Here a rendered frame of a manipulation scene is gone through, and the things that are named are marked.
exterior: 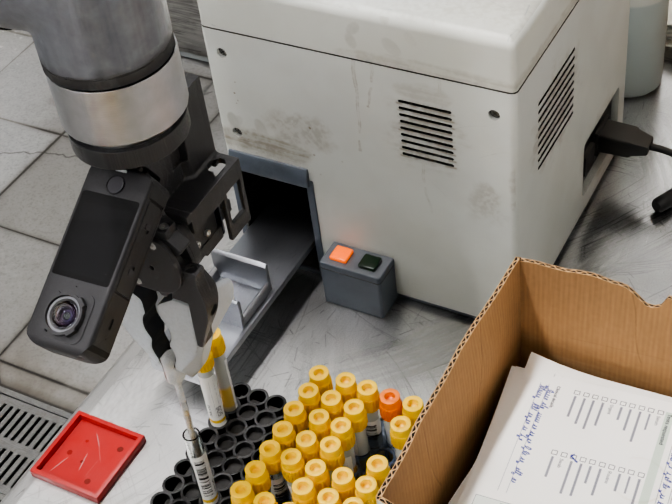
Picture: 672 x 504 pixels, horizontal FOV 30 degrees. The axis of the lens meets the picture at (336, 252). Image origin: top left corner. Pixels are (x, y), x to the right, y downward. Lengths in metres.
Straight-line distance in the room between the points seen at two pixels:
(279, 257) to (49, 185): 1.68
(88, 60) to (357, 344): 0.49
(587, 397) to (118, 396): 0.40
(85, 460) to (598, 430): 0.41
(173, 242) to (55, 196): 1.99
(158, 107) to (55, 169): 2.11
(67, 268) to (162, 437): 0.34
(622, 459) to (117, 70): 0.47
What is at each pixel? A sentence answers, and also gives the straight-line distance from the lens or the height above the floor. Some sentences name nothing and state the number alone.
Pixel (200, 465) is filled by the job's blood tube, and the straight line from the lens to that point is 0.94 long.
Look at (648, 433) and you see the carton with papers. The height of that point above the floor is 0.94.
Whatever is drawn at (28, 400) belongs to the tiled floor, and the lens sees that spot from 2.34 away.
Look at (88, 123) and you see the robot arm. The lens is 0.71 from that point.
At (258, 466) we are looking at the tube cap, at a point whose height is 0.99.
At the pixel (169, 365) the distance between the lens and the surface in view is 0.85.
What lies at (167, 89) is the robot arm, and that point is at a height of 1.28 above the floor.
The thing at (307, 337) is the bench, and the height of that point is 0.88.
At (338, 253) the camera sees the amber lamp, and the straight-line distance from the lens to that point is 1.10.
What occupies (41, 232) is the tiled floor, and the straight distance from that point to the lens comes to 2.66.
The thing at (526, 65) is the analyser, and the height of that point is 1.14.
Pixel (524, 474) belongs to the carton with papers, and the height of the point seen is 0.94.
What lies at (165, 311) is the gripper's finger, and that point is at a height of 1.12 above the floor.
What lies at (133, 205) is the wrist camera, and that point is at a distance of 0.73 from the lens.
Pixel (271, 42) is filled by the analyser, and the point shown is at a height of 1.13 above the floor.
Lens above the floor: 1.68
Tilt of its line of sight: 43 degrees down
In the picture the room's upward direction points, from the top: 8 degrees counter-clockwise
